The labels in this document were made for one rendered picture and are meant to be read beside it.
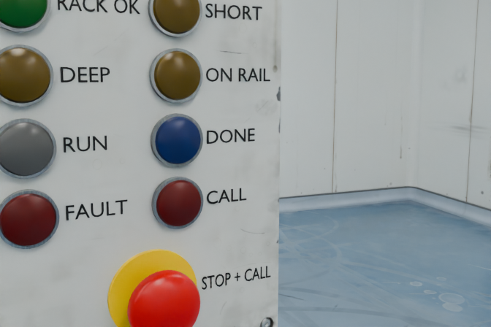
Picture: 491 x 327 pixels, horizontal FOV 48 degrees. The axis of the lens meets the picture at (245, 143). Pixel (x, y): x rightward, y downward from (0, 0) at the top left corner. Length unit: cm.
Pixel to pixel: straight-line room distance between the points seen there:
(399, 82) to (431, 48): 35
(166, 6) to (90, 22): 4
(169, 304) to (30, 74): 14
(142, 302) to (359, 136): 415
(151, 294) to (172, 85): 11
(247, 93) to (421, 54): 434
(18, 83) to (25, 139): 3
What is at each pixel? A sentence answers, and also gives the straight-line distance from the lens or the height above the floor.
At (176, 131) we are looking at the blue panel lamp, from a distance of 31.
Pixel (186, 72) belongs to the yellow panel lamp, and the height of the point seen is 104.
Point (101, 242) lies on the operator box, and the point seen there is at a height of 95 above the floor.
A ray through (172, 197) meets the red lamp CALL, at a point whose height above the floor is 97.
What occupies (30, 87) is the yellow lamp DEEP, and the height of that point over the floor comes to 103.
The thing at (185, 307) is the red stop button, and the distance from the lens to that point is 31.
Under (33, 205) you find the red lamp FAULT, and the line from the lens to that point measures 30.
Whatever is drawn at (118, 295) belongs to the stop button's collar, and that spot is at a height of 92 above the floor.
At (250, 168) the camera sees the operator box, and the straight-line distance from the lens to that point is 34.
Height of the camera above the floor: 104
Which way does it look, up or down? 7 degrees down
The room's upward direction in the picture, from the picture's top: straight up
